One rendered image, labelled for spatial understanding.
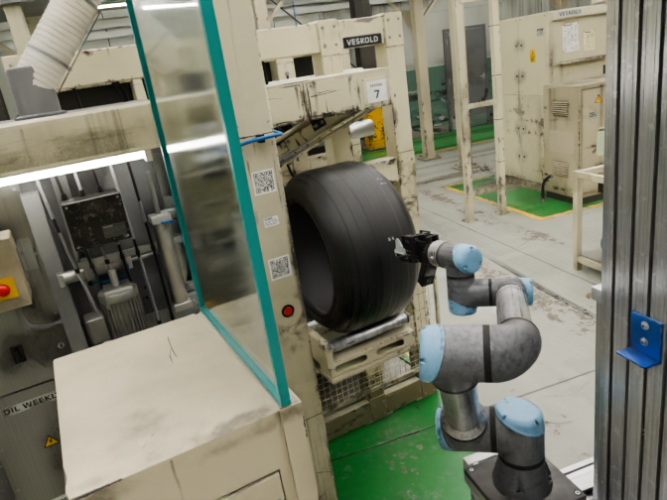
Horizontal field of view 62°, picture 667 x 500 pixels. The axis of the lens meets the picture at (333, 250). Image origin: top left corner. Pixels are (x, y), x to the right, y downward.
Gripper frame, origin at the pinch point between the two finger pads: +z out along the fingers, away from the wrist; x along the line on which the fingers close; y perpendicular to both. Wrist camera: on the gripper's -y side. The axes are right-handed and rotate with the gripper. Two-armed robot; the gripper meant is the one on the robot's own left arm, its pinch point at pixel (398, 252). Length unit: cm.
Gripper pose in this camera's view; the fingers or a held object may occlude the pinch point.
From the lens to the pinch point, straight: 175.6
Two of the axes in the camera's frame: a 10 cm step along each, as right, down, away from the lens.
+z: -4.5, -1.1, 8.8
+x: -8.7, 2.8, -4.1
